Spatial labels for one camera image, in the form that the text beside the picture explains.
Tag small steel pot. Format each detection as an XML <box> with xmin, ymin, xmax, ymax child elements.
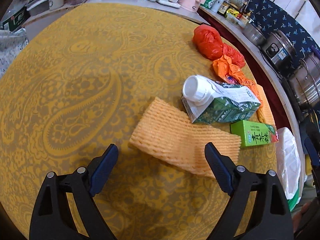
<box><xmin>242</xmin><ymin>23</ymin><xmax>266</xmax><ymax>47</ymax></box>

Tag soy sauce bottle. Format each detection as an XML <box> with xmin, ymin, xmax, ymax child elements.
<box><xmin>217</xmin><ymin>0</ymin><xmax>230</xmax><ymax>16</ymax></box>

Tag large steel steamer pot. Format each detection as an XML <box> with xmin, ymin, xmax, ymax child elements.
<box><xmin>288</xmin><ymin>52</ymin><xmax>319</xmax><ymax>111</ymax></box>

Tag orange foam net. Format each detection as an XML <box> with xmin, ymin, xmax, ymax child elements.
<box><xmin>129</xmin><ymin>98</ymin><xmax>241</xmax><ymax>178</ymax></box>
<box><xmin>257</xmin><ymin>85</ymin><xmax>276</xmax><ymax>126</ymax></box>

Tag red plastic bag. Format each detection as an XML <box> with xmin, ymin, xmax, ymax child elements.
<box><xmin>193</xmin><ymin>24</ymin><xmax>246</xmax><ymax>68</ymax></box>

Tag blue floral cloth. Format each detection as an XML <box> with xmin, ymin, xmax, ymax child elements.
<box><xmin>247</xmin><ymin>0</ymin><xmax>319</xmax><ymax>57</ymax></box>

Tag green tea box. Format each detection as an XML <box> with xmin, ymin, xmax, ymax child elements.
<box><xmin>230</xmin><ymin>120</ymin><xmax>279</xmax><ymax>148</ymax></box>

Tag white lined trash bin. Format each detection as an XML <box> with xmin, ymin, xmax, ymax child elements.
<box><xmin>276</xmin><ymin>127</ymin><xmax>307</xmax><ymax>213</ymax></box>

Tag plastic water bottle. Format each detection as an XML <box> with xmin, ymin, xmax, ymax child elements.
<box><xmin>1</xmin><ymin>5</ymin><xmax>30</xmax><ymax>32</ymax></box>

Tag white thermos bottle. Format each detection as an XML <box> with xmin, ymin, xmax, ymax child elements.
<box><xmin>210</xmin><ymin>0</ymin><xmax>225</xmax><ymax>13</ymax></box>

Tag steel rice cooker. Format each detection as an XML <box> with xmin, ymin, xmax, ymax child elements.
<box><xmin>261</xmin><ymin>30</ymin><xmax>297</xmax><ymax>70</ymax></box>

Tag yellow paisley tablecloth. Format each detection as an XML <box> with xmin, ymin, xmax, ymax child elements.
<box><xmin>0</xmin><ymin>3</ymin><xmax>278</xmax><ymax>240</ymax></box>

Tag orange printed plastic bag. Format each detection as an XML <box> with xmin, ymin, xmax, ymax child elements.
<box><xmin>212</xmin><ymin>54</ymin><xmax>263</xmax><ymax>108</ymax></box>

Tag person left hand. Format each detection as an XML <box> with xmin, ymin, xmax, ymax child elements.
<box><xmin>292</xmin><ymin>202</ymin><xmax>311</xmax><ymax>232</ymax></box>

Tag green white milk carton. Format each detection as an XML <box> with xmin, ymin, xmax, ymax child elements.
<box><xmin>181</xmin><ymin>75</ymin><xmax>261</xmax><ymax>125</ymax></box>

